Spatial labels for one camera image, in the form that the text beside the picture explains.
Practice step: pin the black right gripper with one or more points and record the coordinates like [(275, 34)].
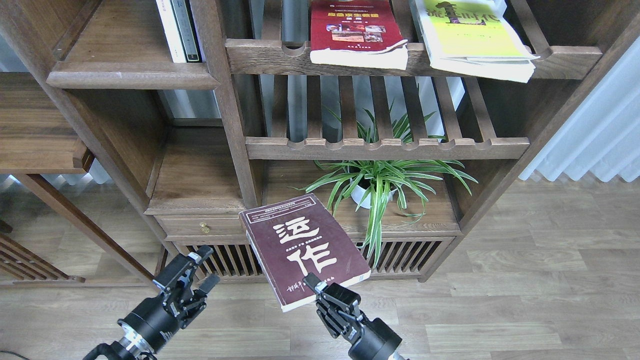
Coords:
[(338, 309)]

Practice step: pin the red book on shelf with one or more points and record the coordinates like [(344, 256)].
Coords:
[(356, 34)]

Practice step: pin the white plant pot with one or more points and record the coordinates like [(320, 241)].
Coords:
[(365, 197)]

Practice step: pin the white curtain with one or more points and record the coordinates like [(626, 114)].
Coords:
[(602, 136)]

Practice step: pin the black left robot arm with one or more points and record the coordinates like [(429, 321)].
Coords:
[(114, 351)]

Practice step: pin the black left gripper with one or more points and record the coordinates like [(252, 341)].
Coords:
[(156, 320)]

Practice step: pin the dark green upright book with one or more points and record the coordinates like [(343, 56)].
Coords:
[(187, 32)]

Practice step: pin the white upright book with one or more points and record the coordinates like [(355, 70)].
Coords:
[(171, 31)]

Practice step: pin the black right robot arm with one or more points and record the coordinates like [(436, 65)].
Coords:
[(338, 309)]

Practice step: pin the yellow-green book on shelf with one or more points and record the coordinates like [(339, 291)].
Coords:
[(470, 37)]

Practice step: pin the brass drawer knob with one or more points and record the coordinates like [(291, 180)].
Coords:
[(204, 228)]

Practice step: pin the dark wooden bookshelf cabinet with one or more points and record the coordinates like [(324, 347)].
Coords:
[(192, 143)]

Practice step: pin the maroon book white characters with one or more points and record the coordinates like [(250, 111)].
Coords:
[(299, 236)]

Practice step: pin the green spider plant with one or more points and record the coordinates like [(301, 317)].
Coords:
[(407, 175)]

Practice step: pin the wooden side table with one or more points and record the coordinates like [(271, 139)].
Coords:
[(36, 140)]

